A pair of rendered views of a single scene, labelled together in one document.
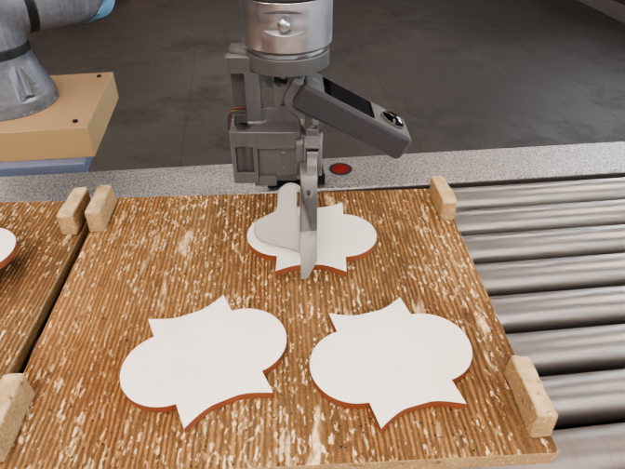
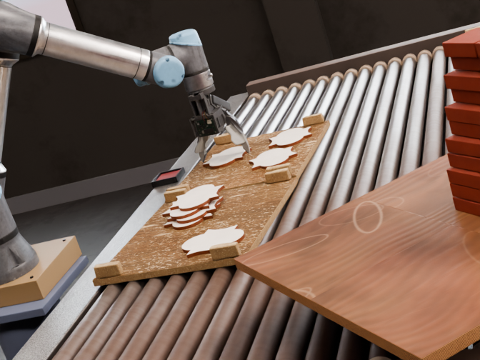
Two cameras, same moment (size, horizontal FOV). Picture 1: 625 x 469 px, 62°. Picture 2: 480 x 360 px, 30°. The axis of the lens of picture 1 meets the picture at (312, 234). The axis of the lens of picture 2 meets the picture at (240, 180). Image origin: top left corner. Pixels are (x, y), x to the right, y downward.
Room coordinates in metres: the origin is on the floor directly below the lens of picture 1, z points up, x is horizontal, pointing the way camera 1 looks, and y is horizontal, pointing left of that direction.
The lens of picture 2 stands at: (-0.56, 2.09, 1.57)
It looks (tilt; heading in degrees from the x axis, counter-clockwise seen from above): 17 degrees down; 295
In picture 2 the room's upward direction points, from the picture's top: 18 degrees counter-clockwise
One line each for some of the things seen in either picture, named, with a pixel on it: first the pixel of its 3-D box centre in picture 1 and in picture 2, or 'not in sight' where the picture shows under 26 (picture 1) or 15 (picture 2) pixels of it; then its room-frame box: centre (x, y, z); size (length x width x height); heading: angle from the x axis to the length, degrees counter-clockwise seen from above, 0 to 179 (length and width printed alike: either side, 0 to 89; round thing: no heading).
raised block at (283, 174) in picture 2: not in sight; (277, 176); (0.21, 0.26, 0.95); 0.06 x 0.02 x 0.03; 2
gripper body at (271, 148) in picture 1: (281, 113); (206, 111); (0.45, 0.03, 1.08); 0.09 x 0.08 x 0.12; 89
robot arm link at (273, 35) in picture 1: (285, 22); (199, 81); (0.44, 0.02, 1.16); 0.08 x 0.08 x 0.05
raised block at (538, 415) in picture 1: (529, 393); (313, 119); (0.24, -0.16, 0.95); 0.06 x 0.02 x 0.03; 3
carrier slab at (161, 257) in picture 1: (273, 298); (251, 161); (0.37, 0.04, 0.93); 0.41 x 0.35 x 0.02; 93
